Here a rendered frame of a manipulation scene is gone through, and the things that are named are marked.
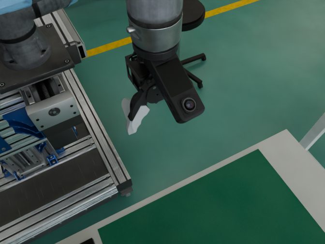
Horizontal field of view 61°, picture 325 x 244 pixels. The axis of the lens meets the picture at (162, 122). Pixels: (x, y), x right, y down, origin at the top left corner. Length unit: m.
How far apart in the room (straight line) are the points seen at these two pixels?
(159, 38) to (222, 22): 2.43
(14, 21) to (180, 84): 0.54
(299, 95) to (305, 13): 1.08
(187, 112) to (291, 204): 0.66
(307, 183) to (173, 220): 0.47
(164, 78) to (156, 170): 1.39
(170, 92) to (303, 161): 0.75
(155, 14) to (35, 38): 0.58
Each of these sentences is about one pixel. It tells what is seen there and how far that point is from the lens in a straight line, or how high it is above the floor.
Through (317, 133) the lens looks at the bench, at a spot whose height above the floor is 0.40.
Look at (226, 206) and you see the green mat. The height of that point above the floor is 0.75.
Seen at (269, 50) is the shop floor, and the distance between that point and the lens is 2.61.
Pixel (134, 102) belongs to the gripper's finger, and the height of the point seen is 1.25.
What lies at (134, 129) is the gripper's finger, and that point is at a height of 1.18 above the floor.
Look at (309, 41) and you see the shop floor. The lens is 2.85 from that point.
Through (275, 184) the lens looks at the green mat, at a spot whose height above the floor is 0.75.
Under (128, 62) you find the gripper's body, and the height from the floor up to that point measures 1.29.
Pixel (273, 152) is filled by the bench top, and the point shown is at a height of 0.75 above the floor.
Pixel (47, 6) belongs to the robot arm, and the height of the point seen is 1.19.
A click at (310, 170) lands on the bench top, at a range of 1.08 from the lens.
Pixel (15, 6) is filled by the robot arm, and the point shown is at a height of 1.43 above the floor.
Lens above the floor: 1.62
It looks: 56 degrees down
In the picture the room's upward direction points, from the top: straight up
